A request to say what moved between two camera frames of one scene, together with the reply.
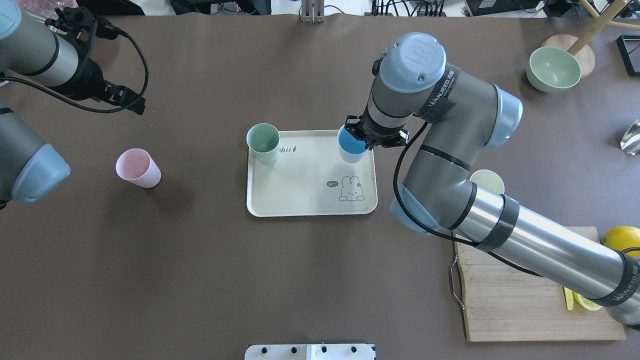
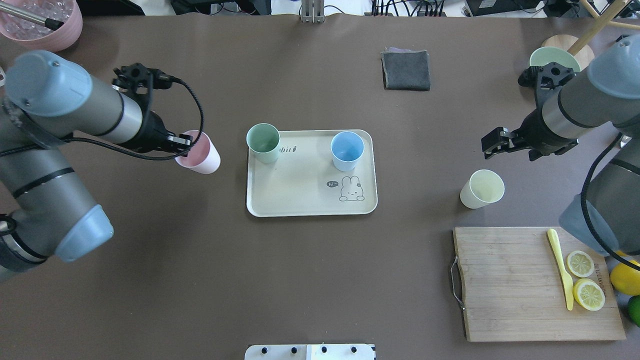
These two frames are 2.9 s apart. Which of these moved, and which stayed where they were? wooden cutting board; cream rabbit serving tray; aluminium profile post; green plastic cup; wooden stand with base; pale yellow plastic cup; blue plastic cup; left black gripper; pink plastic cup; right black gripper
Moved: pink plastic cup; left black gripper; right black gripper; blue plastic cup
Stayed: aluminium profile post; wooden cutting board; cream rabbit serving tray; green plastic cup; wooden stand with base; pale yellow plastic cup
